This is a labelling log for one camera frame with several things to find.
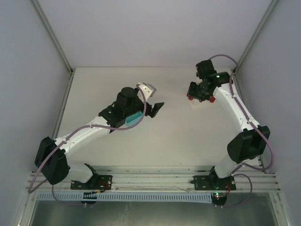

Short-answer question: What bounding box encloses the teal plastic bin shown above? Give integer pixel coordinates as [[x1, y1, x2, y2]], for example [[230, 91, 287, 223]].
[[125, 112, 143, 127]]

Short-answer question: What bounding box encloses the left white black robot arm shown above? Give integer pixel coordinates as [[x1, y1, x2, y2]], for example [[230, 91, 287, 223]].
[[34, 83, 164, 186]]

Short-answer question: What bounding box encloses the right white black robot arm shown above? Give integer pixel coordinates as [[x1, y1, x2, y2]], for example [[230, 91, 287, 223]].
[[187, 59, 270, 190]]

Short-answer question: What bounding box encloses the white peg stand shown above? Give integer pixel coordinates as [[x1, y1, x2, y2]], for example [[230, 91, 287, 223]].
[[188, 99, 206, 110]]

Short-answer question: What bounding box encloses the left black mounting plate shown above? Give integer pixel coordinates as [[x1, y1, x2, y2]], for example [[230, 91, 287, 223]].
[[70, 175, 113, 190]]

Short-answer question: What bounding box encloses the black mounting plate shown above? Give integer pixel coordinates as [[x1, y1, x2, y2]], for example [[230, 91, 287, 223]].
[[70, 175, 113, 190], [190, 175, 236, 191]]

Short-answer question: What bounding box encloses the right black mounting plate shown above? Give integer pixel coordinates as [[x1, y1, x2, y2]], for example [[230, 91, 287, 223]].
[[190, 175, 236, 191]]

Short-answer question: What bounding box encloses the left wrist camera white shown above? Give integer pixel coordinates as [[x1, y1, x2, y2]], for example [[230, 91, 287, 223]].
[[136, 83, 157, 100]]

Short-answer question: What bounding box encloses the right aluminium table edge rail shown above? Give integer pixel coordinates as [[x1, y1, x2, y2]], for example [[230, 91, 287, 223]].
[[229, 72, 274, 171]]

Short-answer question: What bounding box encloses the aluminium table edge rail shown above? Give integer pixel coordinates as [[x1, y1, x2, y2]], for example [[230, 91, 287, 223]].
[[50, 71, 75, 139], [229, 72, 274, 171]]

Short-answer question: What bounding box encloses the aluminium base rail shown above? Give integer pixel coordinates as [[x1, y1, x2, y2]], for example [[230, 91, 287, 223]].
[[25, 166, 282, 193]]

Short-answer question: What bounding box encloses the left aluminium frame post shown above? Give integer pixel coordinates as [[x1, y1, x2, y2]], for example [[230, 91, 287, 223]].
[[30, 0, 73, 75]]

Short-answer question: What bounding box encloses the aluminium frame post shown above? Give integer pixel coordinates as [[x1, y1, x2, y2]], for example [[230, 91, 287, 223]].
[[233, 0, 280, 72], [30, 0, 73, 75]]

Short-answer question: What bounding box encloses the left aluminium table edge rail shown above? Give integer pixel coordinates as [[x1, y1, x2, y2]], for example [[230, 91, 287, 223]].
[[50, 71, 75, 139]]

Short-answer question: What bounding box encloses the white slotted cable duct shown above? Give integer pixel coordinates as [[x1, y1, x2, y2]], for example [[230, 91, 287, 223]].
[[37, 192, 212, 203]]

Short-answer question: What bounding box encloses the right aluminium frame post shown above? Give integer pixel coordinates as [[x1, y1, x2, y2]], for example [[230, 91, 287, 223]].
[[233, 0, 280, 72]]

